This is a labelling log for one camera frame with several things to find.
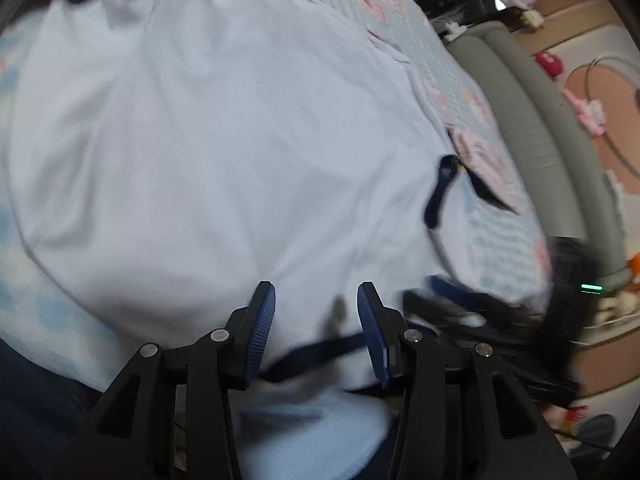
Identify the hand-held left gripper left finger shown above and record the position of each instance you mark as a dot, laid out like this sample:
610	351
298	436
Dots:
257	340

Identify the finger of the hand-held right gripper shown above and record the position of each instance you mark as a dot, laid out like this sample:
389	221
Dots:
450	287
450	317

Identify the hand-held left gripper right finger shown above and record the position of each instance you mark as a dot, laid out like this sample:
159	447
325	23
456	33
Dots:
375	340

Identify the white shirt with navy collar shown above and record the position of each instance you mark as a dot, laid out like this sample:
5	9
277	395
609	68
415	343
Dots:
225	135

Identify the orange toy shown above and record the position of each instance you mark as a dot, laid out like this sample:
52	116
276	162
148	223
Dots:
634	265

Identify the person's light blue top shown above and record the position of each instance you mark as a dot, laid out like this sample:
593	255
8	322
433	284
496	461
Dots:
310	435

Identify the grey-blue slipper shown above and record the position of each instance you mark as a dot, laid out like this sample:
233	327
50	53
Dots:
595	432

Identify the pink printed pouch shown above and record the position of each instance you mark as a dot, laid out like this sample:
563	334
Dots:
482	152

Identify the round hoop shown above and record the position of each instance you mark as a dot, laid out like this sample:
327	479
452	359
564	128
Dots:
612	135

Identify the grey padded bed bumper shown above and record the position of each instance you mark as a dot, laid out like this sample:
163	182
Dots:
530	125

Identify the pink toy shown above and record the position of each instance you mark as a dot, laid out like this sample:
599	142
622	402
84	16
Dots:
587	112

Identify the blue checked printed blanket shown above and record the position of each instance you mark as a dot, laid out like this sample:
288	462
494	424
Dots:
440	60

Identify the red toy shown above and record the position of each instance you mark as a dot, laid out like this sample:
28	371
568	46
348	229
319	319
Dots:
549	64

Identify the small white toy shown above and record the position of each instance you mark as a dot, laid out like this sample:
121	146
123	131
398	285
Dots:
532	19

